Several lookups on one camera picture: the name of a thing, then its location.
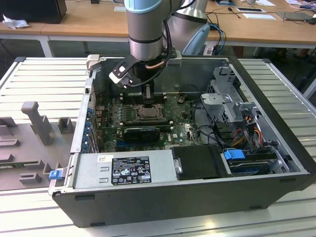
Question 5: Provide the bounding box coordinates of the black graphics card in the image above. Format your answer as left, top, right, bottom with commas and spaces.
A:
122, 127, 160, 143

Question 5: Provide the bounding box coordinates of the green motherboard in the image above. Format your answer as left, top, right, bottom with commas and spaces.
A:
95, 95, 205, 153

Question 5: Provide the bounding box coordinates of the grey plastic case latch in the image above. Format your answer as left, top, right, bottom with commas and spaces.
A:
86, 54, 101, 71

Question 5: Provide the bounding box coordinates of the grey metal drive cage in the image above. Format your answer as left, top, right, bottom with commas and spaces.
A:
199, 65, 262, 124

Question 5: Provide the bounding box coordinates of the black plastic shroud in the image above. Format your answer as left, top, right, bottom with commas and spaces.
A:
170, 145, 232, 181

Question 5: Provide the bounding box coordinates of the grey power supply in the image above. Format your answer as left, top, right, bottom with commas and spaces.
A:
74, 151, 178, 190

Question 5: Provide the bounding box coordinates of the wooden desk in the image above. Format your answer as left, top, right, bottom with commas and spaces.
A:
0, 0, 316, 50

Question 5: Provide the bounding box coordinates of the hard disk in blue carrier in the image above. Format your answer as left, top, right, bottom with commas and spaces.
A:
223, 149, 276, 176

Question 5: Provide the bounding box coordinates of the black open PC case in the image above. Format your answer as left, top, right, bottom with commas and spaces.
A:
48, 54, 316, 229

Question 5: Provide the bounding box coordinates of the grey parts rack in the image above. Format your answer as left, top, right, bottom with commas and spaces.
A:
0, 101, 76, 191

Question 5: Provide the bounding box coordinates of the white flat device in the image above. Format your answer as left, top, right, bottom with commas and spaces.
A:
237, 7, 266, 13

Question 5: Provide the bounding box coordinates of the white paper sheet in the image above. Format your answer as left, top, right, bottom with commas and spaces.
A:
243, 12, 277, 20

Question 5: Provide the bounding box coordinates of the black box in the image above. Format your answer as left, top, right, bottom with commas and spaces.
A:
0, 0, 67, 25

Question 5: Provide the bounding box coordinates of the crumpled white paper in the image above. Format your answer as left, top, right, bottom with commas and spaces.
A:
2, 14, 30, 30

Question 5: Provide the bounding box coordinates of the large white wrist camera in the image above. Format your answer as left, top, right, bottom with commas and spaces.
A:
108, 61, 136, 89

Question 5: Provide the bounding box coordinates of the black internal cable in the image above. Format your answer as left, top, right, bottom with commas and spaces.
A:
192, 98, 223, 146

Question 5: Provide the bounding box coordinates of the blue cable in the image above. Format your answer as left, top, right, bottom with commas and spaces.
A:
209, 23, 227, 54

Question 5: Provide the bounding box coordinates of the yellow red wire bundle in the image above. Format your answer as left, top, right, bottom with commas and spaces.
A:
234, 123, 263, 146

